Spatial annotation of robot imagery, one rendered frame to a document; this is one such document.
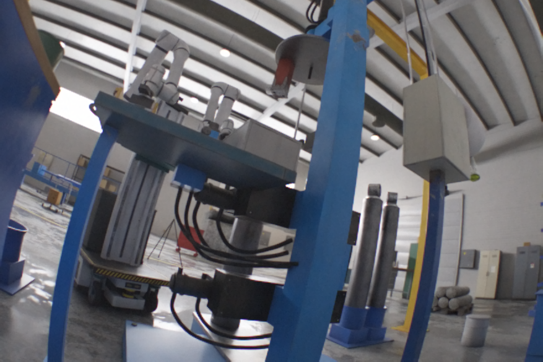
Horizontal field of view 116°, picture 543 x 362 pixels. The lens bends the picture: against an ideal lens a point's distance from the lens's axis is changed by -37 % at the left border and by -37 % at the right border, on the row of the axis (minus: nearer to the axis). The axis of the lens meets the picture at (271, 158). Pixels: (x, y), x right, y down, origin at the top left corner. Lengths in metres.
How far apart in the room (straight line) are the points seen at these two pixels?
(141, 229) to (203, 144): 1.52
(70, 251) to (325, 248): 0.98
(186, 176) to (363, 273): 1.98
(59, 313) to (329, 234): 1.12
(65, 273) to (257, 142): 0.86
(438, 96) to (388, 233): 2.01
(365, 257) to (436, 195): 1.65
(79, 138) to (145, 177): 12.99
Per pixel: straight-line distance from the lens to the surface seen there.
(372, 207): 2.75
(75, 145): 15.16
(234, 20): 6.84
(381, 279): 2.92
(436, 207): 1.13
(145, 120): 0.87
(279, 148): 1.00
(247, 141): 0.95
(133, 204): 2.30
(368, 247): 2.69
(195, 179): 1.18
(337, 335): 2.78
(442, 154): 1.06
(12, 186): 0.63
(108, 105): 0.89
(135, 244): 2.33
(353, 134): 1.34
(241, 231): 1.86
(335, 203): 1.18
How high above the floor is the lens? 0.75
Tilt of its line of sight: 20 degrees up
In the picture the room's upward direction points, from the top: 14 degrees clockwise
